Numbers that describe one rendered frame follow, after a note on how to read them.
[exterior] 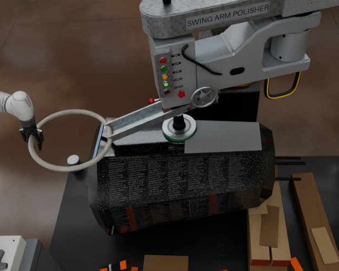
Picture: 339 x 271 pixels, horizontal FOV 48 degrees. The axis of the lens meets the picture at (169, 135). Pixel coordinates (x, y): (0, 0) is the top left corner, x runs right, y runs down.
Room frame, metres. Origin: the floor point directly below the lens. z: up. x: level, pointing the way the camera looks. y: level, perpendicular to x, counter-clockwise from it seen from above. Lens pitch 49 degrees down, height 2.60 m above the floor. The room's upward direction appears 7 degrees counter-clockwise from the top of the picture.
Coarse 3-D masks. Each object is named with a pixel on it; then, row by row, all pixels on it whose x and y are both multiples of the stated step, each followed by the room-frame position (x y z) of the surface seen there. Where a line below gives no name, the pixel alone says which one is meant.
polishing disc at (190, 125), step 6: (168, 120) 1.67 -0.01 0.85; (186, 120) 1.65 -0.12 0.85; (192, 120) 1.64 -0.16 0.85; (168, 126) 1.62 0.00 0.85; (186, 126) 1.60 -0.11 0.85; (192, 126) 1.59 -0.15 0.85; (168, 132) 1.57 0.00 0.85; (174, 132) 1.56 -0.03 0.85; (180, 132) 1.56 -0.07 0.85; (186, 132) 1.55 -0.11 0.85; (192, 132) 1.54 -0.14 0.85; (174, 138) 1.52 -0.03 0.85; (180, 138) 1.51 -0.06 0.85
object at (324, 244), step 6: (318, 228) 1.15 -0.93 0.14; (324, 228) 1.14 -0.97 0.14; (318, 234) 1.10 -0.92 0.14; (324, 234) 1.09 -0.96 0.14; (318, 240) 1.06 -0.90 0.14; (324, 240) 1.05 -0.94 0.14; (330, 240) 1.05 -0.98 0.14; (318, 246) 1.02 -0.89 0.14; (324, 246) 1.01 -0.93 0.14; (330, 246) 1.01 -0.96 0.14; (324, 252) 0.97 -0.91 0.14; (330, 252) 0.97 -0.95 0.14; (324, 258) 0.93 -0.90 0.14; (330, 258) 0.93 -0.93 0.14; (336, 258) 0.92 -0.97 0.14; (324, 264) 0.90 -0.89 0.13
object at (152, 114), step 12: (144, 108) 1.64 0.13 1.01; (156, 108) 1.65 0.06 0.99; (180, 108) 1.55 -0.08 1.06; (192, 108) 1.56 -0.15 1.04; (120, 120) 1.62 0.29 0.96; (132, 120) 1.61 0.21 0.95; (144, 120) 1.58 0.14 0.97; (156, 120) 1.54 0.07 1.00; (120, 132) 1.51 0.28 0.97; (132, 132) 1.52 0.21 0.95
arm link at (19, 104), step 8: (16, 96) 1.55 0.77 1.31; (24, 96) 1.56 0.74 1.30; (8, 104) 1.55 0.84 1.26; (16, 104) 1.52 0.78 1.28; (24, 104) 1.53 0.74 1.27; (32, 104) 1.57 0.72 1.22; (8, 112) 1.55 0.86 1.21; (16, 112) 1.52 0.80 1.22; (24, 112) 1.52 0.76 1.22; (32, 112) 1.55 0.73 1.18; (24, 120) 1.52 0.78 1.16
